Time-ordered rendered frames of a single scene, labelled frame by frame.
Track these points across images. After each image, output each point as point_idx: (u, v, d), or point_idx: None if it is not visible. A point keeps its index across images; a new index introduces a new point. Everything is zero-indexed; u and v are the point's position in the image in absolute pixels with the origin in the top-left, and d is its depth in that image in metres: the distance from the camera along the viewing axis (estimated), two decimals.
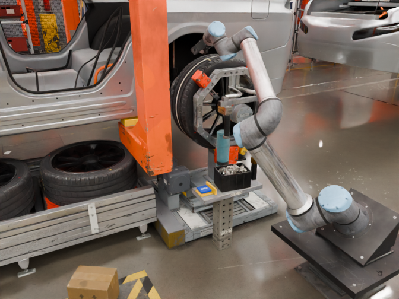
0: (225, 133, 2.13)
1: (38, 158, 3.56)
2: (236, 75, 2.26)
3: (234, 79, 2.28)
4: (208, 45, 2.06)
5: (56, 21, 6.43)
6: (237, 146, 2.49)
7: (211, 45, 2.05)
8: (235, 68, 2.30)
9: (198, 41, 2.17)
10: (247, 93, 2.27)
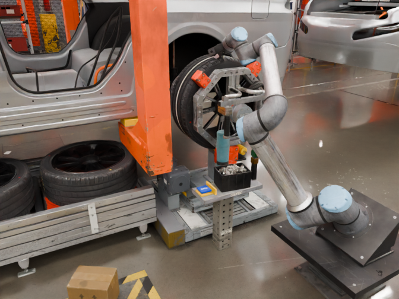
0: (225, 133, 2.13)
1: (38, 158, 3.56)
2: (236, 75, 2.26)
3: (234, 79, 2.28)
4: (225, 49, 2.13)
5: (56, 21, 6.43)
6: (237, 146, 2.49)
7: (228, 50, 2.12)
8: (235, 68, 2.30)
9: (216, 45, 2.24)
10: (247, 93, 2.27)
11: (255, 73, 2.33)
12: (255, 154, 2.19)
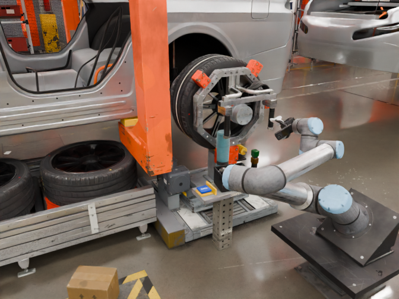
0: (225, 133, 2.13)
1: (38, 158, 3.56)
2: (236, 75, 2.26)
3: (234, 79, 2.28)
4: (296, 134, 2.00)
5: (56, 21, 6.43)
6: (237, 146, 2.49)
7: (299, 134, 2.00)
8: (235, 68, 2.30)
9: (281, 122, 2.07)
10: (247, 93, 2.27)
11: (255, 73, 2.33)
12: (255, 154, 2.19)
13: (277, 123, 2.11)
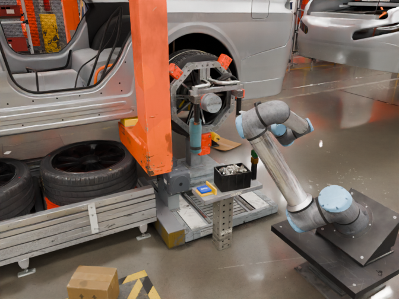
0: (195, 119, 2.36)
1: (38, 158, 3.56)
2: (207, 68, 2.49)
3: (205, 72, 2.51)
4: None
5: (56, 21, 6.43)
6: (210, 133, 2.72)
7: None
8: (206, 61, 2.53)
9: None
10: (217, 84, 2.50)
11: (225, 66, 2.56)
12: (255, 154, 2.19)
13: None
